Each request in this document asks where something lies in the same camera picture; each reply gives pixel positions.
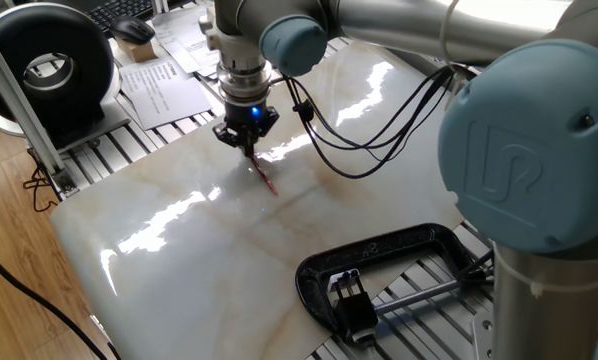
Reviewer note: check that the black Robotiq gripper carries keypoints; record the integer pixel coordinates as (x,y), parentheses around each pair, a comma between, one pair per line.
(246,115)

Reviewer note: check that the red pencil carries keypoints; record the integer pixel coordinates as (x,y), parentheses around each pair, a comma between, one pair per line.
(263,172)

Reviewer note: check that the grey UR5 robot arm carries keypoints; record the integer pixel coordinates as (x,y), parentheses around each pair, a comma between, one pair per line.
(529,150)

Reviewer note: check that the small black white pencil sharpener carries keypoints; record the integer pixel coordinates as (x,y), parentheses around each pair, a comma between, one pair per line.
(354,310)

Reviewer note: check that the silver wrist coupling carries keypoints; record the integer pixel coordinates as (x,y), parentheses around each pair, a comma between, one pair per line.
(244,82)

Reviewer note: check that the single white printed sheet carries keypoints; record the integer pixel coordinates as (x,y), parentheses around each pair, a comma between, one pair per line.
(164,95)

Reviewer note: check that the white marble tile slab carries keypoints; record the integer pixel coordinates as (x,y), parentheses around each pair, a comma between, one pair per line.
(204,260)

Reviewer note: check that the small wooden block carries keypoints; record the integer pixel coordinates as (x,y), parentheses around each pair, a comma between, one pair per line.
(138,51)

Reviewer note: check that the black computer mouse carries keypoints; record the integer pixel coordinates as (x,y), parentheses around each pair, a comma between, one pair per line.
(131,30)

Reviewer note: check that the black metal C-clamp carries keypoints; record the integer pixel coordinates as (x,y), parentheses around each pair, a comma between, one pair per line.
(379,247)

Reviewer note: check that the black keyboard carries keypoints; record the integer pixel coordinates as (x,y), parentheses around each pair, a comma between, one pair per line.
(119,10)

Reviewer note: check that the white printed wrist mount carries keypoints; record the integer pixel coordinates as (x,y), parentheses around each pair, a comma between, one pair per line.
(234,45)

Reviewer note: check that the aluminium frame profile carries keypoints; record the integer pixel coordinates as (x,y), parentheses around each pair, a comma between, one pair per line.
(19,105)

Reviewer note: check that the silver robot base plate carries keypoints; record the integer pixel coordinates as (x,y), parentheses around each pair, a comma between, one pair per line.
(481,335)

